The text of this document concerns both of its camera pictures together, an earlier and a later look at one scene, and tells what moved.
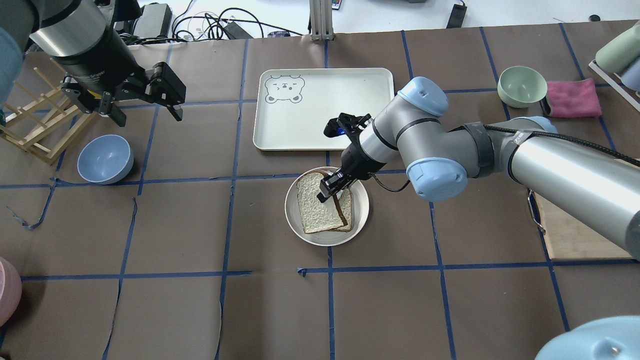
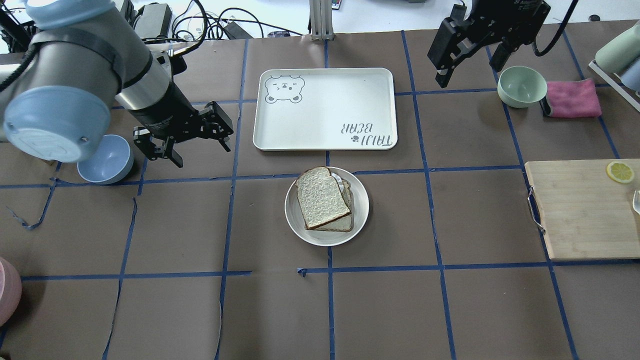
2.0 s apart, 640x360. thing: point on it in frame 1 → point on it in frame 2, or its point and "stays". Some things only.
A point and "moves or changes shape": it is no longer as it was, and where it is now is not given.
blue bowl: x=105 y=159 stays
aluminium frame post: x=321 y=20 stays
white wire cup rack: x=616 y=85 stays
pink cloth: x=573 y=99 stays
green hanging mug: x=616 y=56 stays
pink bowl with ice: x=11 y=294 stays
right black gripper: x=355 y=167 → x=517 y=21
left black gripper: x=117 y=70 → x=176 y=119
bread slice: x=318 y=216 moves or changes shape
